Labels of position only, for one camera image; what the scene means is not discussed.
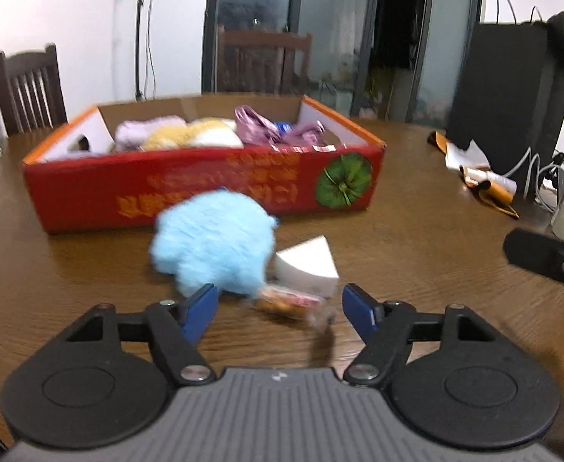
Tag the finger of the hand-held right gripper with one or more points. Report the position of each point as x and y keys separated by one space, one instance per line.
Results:
x=541 y=252

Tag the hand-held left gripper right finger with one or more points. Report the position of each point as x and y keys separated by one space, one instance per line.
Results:
x=359 y=310

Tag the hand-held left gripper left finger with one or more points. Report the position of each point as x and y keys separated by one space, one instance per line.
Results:
x=200 y=313

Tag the light blue fluffy plush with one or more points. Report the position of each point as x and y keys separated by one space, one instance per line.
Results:
x=210 y=240

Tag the white foam block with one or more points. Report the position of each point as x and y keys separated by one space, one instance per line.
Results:
x=306 y=260

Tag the clear snack packet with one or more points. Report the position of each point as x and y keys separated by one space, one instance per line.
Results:
x=282 y=303

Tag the red cardboard box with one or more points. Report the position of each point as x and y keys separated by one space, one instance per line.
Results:
x=214 y=187

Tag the yellow and white plush toy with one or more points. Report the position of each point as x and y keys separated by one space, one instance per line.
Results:
x=181 y=135

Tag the purple bag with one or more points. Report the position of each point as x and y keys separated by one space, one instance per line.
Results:
x=253 y=125

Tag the white tube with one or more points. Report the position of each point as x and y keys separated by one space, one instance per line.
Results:
x=501 y=183

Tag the orange and white packaging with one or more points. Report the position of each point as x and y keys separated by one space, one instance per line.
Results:
x=455 y=151

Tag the large black bag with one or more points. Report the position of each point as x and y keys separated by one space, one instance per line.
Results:
x=503 y=106

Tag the blue patterned packet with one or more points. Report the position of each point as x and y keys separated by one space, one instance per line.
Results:
x=284 y=127

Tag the dark wooden slat-back chair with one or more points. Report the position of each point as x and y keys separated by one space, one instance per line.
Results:
x=262 y=57
x=32 y=86

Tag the dark hanging clothes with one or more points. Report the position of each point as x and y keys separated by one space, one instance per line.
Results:
x=397 y=14

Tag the glass sliding door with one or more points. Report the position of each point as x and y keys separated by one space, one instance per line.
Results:
x=330 y=19

